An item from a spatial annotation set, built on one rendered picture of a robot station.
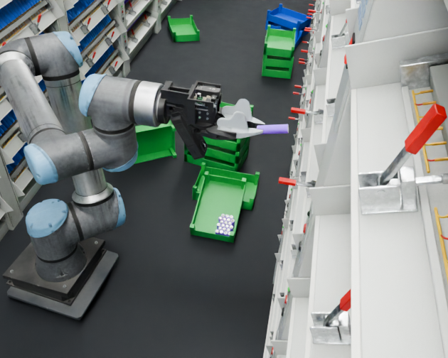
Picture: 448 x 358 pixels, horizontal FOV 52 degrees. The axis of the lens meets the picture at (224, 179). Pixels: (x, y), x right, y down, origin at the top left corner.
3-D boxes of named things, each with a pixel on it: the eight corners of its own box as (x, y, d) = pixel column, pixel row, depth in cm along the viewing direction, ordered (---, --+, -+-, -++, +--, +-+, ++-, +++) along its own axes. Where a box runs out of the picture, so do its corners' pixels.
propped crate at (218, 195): (233, 243, 207) (234, 236, 200) (190, 234, 209) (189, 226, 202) (246, 186, 221) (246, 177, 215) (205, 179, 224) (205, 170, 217)
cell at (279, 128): (287, 133, 91) (255, 134, 93) (289, 133, 93) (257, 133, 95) (287, 124, 91) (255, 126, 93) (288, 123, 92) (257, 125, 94)
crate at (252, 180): (192, 199, 225) (192, 187, 220) (201, 173, 240) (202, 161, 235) (252, 210, 222) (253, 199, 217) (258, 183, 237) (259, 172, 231)
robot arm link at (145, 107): (135, 132, 95) (150, 107, 102) (158, 136, 94) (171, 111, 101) (131, 95, 89) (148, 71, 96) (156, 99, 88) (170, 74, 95)
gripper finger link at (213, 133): (234, 137, 90) (192, 128, 91) (234, 143, 91) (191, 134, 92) (240, 123, 93) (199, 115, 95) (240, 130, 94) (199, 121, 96)
